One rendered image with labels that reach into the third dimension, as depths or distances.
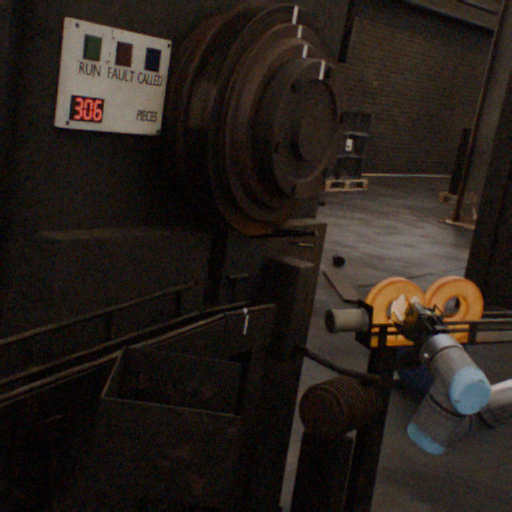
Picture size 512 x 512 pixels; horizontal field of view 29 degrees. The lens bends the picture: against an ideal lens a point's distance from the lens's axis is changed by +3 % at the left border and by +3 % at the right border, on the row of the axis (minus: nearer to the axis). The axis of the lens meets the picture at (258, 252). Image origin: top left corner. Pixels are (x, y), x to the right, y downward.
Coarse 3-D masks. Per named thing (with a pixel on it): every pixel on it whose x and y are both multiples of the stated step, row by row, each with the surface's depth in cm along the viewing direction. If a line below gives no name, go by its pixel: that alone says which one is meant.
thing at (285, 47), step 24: (288, 24) 191; (264, 48) 185; (288, 48) 188; (312, 48) 196; (240, 72) 181; (264, 72) 184; (240, 96) 182; (240, 120) 183; (240, 144) 184; (240, 168) 186; (240, 192) 190; (264, 192) 193; (264, 216) 199
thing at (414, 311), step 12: (408, 312) 223; (420, 312) 220; (432, 312) 223; (408, 324) 223; (420, 324) 221; (432, 324) 219; (444, 324) 218; (408, 336) 222; (420, 336) 221; (432, 336) 215; (420, 348) 217
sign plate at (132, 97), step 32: (64, 32) 165; (96, 32) 169; (128, 32) 175; (64, 64) 166; (96, 64) 170; (160, 64) 184; (64, 96) 166; (96, 96) 172; (128, 96) 179; (160, 96) 186; (96, 128) 174; (128, 128) 181
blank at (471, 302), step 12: (456, 276) 240; (432, 288) 237; (444, 288) 237; (456, 288) 238; (468, 288) 239; (432, 300) 236; (444, 300) 237; (468, 300) 240; (480, 300) 241; (468, 312) 241; (480, 312) 242; (456, 336) 241
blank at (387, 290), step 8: (384, 280) 233; (392, 280) 232; (400, 280) 232; (408, 280) 234; (376, 288) 232; (384, 288) 231; (392, 288) 231; (400, 288) 232; (408, 288) 233; (416, 288) 234; (368, 296) 232; (376, 296) 230; (384, 296) 231; (392, 296) 232; (408, 296) 233; (424, 296) 235; (376, 304) 231; (384, 304) 232; (424, 304) 236; (376, 312) 231; (384, 312) 232; (376, 320) 232; (384, 320) 233; (376, 328) 232; (392, 328) 234; (392, 336) 234; (400, 336) 235
